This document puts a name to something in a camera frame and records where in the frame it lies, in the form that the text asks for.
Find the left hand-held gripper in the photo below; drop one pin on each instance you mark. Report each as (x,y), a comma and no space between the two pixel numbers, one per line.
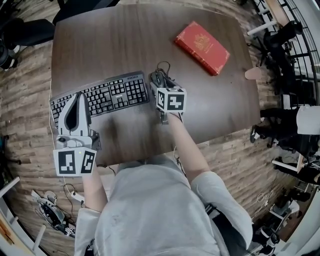
(67,162)

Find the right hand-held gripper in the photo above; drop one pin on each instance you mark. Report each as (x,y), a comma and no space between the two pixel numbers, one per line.
(175,100)

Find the black mouse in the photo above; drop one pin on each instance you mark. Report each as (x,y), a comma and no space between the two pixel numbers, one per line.
(158,78)

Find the black keyboard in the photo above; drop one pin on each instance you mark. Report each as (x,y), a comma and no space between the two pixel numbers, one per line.
(120,95)

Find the person's right forearm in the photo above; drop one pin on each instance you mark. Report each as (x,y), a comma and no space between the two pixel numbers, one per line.
(185,147)

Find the person's left forearm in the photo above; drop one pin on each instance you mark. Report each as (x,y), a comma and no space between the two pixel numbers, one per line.
(93,192)

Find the red book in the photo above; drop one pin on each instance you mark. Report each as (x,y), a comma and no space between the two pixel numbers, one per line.
(200,47)

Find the white power strip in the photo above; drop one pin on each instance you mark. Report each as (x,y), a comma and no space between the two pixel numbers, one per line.
(77,198)

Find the tan round stool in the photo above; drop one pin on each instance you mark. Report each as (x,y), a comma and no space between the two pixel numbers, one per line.
(253,73)

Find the black office chair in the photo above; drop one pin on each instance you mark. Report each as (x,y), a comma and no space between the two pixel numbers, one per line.
(82,10)
(27,32)
(280,50)

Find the spare grey gripper device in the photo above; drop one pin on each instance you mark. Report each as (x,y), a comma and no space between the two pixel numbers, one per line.
(52,212)

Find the person's grey shirt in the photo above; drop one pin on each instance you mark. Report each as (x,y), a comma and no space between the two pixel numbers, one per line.
(155,212)

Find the wooden desk with white legs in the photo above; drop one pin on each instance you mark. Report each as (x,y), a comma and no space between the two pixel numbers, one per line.
(275,12)

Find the black metal railing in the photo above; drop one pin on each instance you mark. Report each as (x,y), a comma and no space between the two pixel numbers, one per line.
(307,37)

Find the black waist bag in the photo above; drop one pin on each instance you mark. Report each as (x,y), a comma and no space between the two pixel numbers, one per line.
(230,232)

